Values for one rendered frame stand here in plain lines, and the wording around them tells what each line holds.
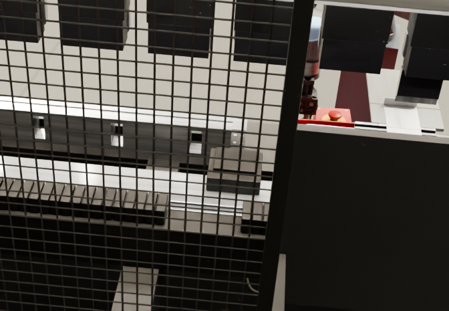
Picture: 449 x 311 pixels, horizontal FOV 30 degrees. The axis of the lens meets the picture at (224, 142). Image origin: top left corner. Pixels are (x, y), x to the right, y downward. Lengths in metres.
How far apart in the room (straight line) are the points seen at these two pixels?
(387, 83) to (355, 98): 0.75
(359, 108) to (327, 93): 1.01
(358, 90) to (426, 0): 1.38
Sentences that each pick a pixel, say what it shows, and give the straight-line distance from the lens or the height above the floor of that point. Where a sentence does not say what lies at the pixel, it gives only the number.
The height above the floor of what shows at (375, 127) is 0.99.
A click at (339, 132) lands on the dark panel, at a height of 1.34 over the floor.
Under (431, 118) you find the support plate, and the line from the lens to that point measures 2.19.
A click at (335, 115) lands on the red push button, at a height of 0.81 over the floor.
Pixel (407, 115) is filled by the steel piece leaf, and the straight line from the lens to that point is 2.17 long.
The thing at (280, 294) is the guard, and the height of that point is 1.04.
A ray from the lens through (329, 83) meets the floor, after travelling 4.12.
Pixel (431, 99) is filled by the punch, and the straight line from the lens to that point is 2.08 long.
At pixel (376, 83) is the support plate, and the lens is 2.28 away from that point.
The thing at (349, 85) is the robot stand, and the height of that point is 0.60.
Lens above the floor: 2.19
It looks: 37 degrees down
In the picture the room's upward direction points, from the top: 4 degrees clockwise
